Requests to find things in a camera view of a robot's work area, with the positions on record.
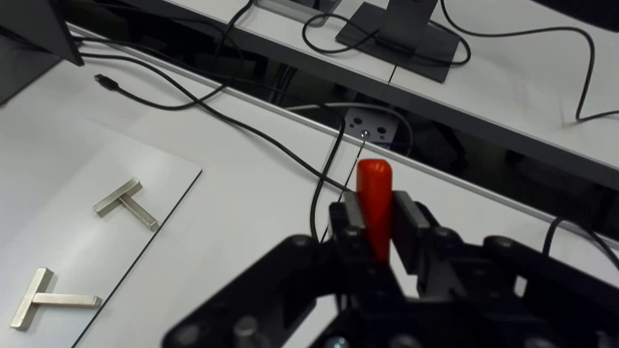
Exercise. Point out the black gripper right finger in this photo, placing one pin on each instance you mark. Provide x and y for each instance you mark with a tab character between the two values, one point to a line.
466	272

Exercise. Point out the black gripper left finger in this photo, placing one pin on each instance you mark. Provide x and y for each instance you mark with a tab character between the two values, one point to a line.
291	284

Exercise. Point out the wooden pen with red caps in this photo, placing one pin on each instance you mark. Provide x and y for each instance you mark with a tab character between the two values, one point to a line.
377	206

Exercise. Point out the white power socket block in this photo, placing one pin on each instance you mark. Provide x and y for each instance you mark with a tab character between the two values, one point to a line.
371	127

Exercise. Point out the grey metal T piece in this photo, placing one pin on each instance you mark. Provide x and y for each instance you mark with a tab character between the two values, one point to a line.
129	206
46	299

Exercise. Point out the white rectangular board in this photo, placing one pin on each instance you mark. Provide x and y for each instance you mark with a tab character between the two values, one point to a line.
79	214

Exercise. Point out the grey monitor stand with base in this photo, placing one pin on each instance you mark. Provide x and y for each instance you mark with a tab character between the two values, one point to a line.
404	36

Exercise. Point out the large black monitor with stand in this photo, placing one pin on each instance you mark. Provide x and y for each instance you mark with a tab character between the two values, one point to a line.
32	40

